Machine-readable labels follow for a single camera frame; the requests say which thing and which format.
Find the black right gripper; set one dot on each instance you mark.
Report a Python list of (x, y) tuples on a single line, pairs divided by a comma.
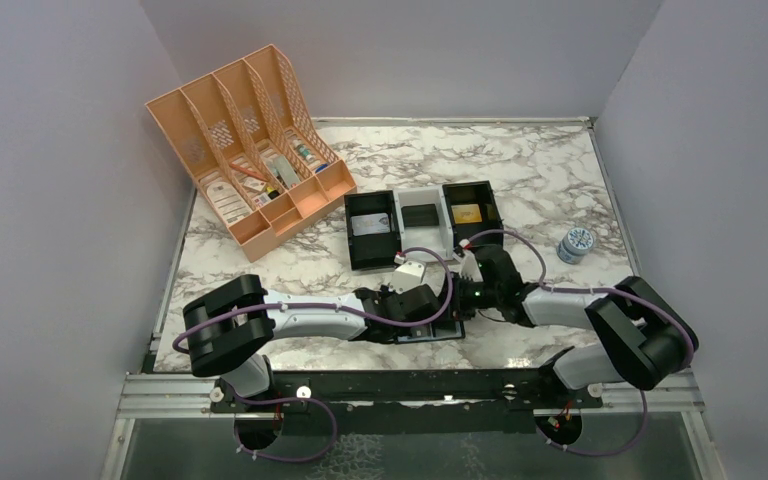
[(460, 311)]

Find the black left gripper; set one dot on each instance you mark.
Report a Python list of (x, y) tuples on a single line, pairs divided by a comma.
[(386, 292)]

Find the black leather card holder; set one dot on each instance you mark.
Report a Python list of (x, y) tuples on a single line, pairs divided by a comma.
[(434, 331)]

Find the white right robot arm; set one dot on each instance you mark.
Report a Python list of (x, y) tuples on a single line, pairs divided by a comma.
[(641, 340)]

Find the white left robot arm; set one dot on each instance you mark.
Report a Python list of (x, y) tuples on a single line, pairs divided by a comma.
[(226, 328)]

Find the black credit card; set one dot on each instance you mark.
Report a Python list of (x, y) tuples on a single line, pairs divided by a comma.
[(418, 216)]

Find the white middle card bin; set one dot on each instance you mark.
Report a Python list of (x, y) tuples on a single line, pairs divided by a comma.
[(427, 237)]

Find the silver credit card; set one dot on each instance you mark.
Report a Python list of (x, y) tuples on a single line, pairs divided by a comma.
[(371, 224)]

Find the black left card bin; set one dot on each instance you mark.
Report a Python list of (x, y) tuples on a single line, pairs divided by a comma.
[(372, 252)]

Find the black card bin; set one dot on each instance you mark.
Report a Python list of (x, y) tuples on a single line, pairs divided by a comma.
[(477, 192), (372, 252)]

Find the gold credit card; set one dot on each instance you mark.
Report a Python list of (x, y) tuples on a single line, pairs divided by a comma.
[(466, 214)]

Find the black right card bin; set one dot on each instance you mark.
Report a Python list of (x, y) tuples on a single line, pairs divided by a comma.
[(477, 192)]

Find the white patterned card stack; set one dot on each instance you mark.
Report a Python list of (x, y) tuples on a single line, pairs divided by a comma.
[(227, 201)]

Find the small blue white jar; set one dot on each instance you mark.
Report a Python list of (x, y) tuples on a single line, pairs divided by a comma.
[(575, 245)]

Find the green white battery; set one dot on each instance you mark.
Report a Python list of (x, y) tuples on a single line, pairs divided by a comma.
[(305, 153)]

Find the grey flat eraser block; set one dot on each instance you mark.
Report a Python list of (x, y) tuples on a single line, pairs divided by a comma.
[(286, 171)]

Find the red pen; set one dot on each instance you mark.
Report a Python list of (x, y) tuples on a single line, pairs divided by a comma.
[(248, 172)]

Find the peach plastic file organizer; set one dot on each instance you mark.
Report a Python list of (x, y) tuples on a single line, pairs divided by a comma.
[(246, 113)]

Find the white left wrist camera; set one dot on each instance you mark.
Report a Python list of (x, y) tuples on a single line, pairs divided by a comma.
[(407, 275)]

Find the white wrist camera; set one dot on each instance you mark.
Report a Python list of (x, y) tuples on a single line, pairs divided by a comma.
[(407, 275), (469, 268)]

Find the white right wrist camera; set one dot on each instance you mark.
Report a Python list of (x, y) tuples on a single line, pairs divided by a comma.
[(469, 268)]

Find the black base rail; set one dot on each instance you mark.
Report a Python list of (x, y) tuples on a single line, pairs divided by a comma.
[(400, 402)]

